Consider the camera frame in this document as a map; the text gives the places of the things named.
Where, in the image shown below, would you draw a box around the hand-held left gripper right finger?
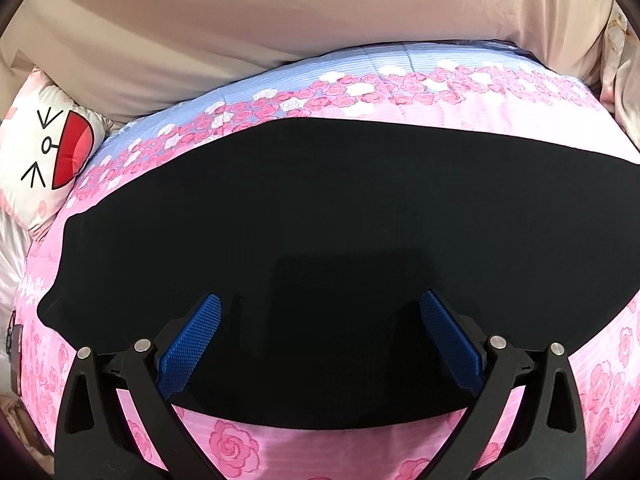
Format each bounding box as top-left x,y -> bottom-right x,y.
419,289 -> 589,480

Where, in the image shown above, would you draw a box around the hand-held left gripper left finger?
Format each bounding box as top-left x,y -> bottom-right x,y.
54,292 -> 223,480

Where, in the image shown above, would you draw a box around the black pants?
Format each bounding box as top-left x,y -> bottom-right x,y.
37,116 -> 640,431

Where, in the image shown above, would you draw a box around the white satin cloth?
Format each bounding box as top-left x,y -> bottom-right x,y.
0,205 -> 36,361

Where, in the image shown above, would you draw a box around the cartoon face pillow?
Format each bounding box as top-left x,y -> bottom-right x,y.
0,66 -> 115,237

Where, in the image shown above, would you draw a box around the pink floral quilt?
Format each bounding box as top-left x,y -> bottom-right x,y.
9,40 -> 640,480

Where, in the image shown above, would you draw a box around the cream floral pillow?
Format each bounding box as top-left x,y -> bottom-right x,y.
597,0 -> 640,153

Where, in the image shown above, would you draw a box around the beige padded headboard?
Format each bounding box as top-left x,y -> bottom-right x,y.
0,0 -> 617,125

